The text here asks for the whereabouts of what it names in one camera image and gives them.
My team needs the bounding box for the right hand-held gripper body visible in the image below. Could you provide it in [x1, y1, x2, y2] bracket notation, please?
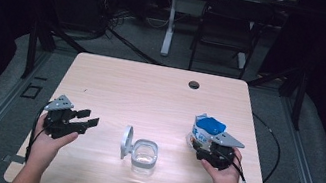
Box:
[193, 128, 247, 174]

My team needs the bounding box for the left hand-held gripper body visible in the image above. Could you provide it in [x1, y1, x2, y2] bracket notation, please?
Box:
[38, 91, 92, 146]

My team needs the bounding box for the blue and white pouch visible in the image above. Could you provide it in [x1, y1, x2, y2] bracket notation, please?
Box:
[183, 111, 229, 157]

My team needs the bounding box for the clear jar with white lid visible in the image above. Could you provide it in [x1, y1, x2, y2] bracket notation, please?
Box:
[116, 124, 164, 178]

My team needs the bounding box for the person's right hand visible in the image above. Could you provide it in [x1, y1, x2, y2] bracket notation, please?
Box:
[196, 141, 247, 183]

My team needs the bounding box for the person's left hand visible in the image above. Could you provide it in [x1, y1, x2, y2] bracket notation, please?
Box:
[27, 112, 82, 172]

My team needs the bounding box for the grey tape strip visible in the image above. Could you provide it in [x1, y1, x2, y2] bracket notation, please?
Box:
[1, 152, 29, 167]

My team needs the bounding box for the black metal stand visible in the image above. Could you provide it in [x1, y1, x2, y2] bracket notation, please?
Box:
[19, 17, 95, 91]
[240, 56, 311, 132]

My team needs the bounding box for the black folding chair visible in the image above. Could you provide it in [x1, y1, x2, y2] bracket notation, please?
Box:
[186, 0, 277, 85]

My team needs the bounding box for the left hand-held gripper cable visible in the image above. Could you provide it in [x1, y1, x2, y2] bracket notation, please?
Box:
[24, 98, 60, 167]

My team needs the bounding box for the hand-held gripper cable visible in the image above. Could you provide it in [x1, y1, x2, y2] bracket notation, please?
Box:
[24, 98, 60, 167]
[209, 149, 256, 183]

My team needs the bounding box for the right hand-held gripper cable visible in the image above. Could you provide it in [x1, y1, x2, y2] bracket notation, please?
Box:
[209, 149, 256, 183]

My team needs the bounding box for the black floor socket frame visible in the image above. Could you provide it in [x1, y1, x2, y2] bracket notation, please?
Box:
[20, 80, 44, 101]

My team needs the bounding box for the thin black floor cable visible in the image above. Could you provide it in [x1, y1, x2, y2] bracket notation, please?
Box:
[240, 111, 288, 183]

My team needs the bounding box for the round table cable hole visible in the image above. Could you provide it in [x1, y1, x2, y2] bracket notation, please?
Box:
[187, 79, 201, 92]

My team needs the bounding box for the thick black floor cable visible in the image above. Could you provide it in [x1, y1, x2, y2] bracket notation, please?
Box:
[100, 25, 171, 67]

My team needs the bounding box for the bundle of loose cables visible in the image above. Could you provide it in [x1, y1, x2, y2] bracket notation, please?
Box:
[108, 6, 172, 34]

